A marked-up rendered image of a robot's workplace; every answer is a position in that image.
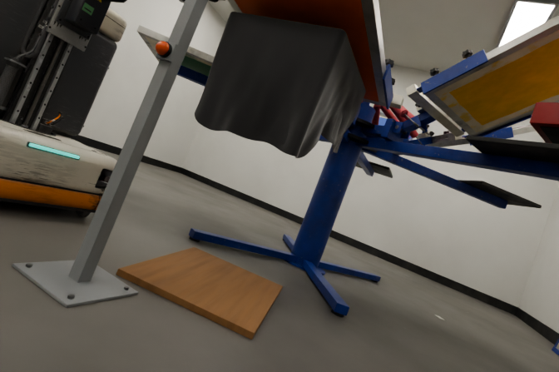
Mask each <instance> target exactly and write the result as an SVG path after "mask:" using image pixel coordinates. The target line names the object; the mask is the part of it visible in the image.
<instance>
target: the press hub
mask: <svg viewBox="0 0 559 372"><path fill-rule="evenodd" d="M369 104H370V103H369V102H362V103H361V105H360V106H361V109H360V111H359V115H358V117H357V120H356V122H355V124H356V126H355V128H354V129H352V128H349V131H350V133H348V138H349V140H350V141H349V143H347V142H344V141H342V142H341V143H340V145H339V149H338V153H334V152H333V148H332V146H331V148H330V150H329V154H328V156H327V159H326V162H325V163H324V167H323V170H322V172H321V174H320V177H319V180H318V183H317V186H316V187H315V190H314V194H313V196H312V198H311V201H310V203H309V207H308V210H307V211H306V214H305V216H304V220H303V222H302V225H301V227H300V229H299V233H298V235H297V238H296V240H295V243H294V246H293V249H292V251H291V253H293V254H294V255H296V256H298V258H297V261H296V262H293V261H289V260H285V261H287V262H288V263H290V264H291V265H294V266H296V267H298V268H300V269H302V270H305V269H304V267H303V266H302V263H303V261H304V260H307V261H309V262H312V263H313V264H314V265H315V267H316V268H317V269H318V270H319V272H320V273H321V274H322V275H325V271H324V270H323V269H321V268H318V266H319V262H320V260H321V257H322V254H323V253H324V248H325V247H326V244H327V241H328V239H329V235H330V233H331V231H332V228H333V225H334V222H335V219H336V217H337V215H338V212H339V208H340V206H341V204H342V201H343V198H344V195H345V192H346V191H347V188H348V185H349V182H350V179H351V176H352V175H353V172H354V168H355V166H356V163H357V161H358V159H359V155H360V152H361V150H362V148H360V147H359V146H356V145H355V144H356V142H357V143H363V144H368V143H369V141H367V140H365V139H363V138H362V137H366V135H364V134H363V133H362V132H360V130H361V128H362V127H368V128H374V127H375V125H374V124H372V120H373V117H374V114H375V112H376V111H375V109H374V108H373V107H371V106H370V105H369Z"/></svg>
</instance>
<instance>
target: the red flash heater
mask: <svg viewBox="0 0 559 372"><path fill-rule="evenodd" d="M530 124H531V125H532V126H533V128H534V129H535V130H536V131H537V133H538V134H539V135H540V137H541V138H542V139H543V140H544V142H545V143H554V144H559V102H536V105H535V107H534V110H533V113H532V117H531V120H530Z"/></svg>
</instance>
